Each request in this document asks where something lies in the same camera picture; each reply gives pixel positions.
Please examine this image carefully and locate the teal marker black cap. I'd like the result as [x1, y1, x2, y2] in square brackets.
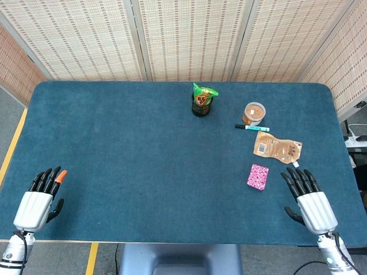
[235, 124, 271, 133]

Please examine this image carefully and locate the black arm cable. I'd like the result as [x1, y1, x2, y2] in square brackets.
[329, 231, 362, 275]
[13, 230, 29, 275]

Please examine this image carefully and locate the blue felt table cover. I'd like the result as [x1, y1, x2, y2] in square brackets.
[0, 81, 367, 249]

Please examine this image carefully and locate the woven bamboo screen panel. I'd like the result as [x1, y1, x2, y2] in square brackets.
[136, 0, 253, 83]
[0, 0, 144, 83]
[231, 0, 354, 84]
[0, 22, 48, 107]
[298, 0, 367, 121]

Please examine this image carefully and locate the black cup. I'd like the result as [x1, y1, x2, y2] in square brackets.
[191, 93, 214, 119]

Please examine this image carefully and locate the white power strip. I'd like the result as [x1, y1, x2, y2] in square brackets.
[343, 134, 367, 148]

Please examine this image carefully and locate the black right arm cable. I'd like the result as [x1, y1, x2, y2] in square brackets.
[329, 231, 362, 275]

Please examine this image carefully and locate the green snack bag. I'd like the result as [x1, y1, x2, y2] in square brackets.
[192, 82, 220, 107]

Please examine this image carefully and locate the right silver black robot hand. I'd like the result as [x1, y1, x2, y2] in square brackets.
[280, 167, 339, 235]

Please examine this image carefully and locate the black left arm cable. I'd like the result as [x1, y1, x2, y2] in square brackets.
[13, 230, 29, 275]

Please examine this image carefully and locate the round brown jar clear lid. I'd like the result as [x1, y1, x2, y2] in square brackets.
[242, 101, 267, 127]

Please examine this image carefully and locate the white cable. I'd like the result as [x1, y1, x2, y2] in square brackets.
[348, 123, 367, 138]

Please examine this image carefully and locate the brown spout pouch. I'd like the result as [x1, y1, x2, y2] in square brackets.
[252, 131, 303, 168]

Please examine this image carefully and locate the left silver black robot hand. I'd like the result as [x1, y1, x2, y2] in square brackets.
[13, 166, 68, 233]

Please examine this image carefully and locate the grey table pedestal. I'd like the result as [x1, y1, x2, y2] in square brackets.
[119, 243, 243, 275]

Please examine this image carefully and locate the pink patterned card stack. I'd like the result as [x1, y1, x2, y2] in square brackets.
[247, 163, 270, 192]

